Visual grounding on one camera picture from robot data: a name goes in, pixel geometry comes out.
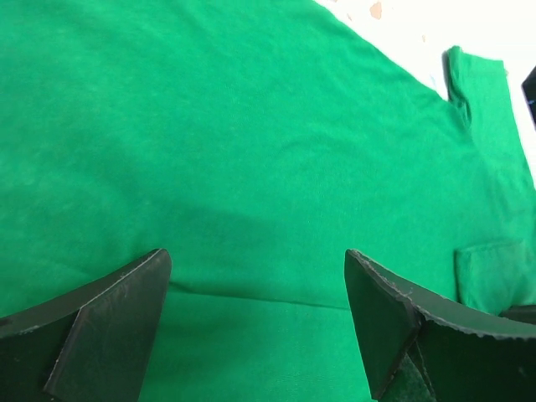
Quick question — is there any green t-shirt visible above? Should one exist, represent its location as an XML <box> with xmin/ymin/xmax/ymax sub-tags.
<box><xmin>1</xmin><ymin>1</ymin><xmax>535</xmax><ymax>401</ymax></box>

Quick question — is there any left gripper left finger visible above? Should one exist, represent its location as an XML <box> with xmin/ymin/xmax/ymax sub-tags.
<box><xmin>1</xmin><ymin>249</ymin><xmax>172</xmax><ymax>401</ymax></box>

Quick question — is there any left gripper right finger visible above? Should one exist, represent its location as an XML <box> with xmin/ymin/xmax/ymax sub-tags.
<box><xmin>344</xmin><ymin>250</ymin><xmax>535</xmax><ymax>401</ymax></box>

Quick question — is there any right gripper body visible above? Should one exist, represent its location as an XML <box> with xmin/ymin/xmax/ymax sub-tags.
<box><xmin>521</xmin><ymin>67</ymin><xmax>536</xmax><ymax>125</ymax></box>

